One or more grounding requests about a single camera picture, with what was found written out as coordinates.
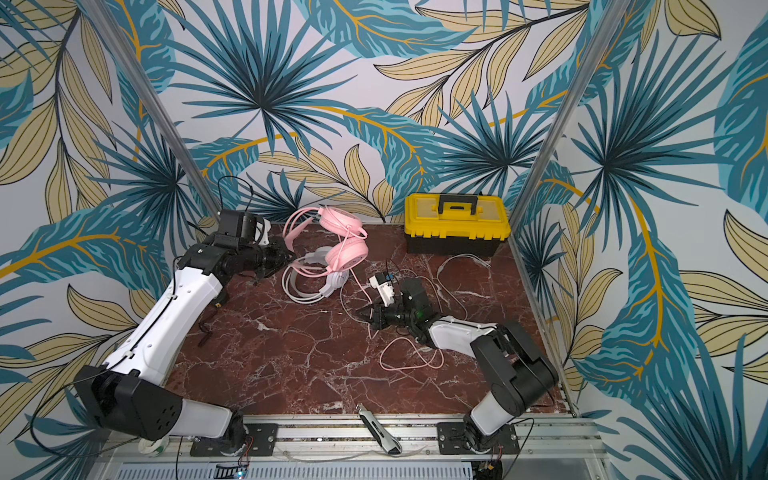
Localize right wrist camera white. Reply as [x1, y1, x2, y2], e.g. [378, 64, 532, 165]
[368, 273, 396, 307]

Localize grey utility knife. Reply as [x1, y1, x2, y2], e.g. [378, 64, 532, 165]
[357, 404, 403, 456]

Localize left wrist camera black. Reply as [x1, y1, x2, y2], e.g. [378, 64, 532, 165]
[213, 210, 271, 249]

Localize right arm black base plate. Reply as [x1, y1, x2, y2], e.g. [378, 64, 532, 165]
[436, 421, 520, 455]

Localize pink headphones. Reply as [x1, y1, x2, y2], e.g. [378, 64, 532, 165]
[282, 206, 369, 278]

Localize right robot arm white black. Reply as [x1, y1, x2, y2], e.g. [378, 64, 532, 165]
[357, 273, 559, 443]

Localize aluminium front rail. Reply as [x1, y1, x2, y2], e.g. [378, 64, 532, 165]
[89, 414, 615, 479]

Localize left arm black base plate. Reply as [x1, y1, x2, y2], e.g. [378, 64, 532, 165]
[190, 423, 279, 458]

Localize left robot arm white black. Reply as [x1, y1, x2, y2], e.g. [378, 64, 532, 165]
[74, 237, 296, 452]

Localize yellow black toolbox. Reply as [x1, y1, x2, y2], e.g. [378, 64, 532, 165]
[404, 193, 511, 258]

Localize white tape roll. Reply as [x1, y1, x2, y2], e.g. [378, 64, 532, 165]
[138, 437, 170, 458]

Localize white grey headphones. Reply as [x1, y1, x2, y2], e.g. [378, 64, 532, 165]
[281, 247, 349, 305]

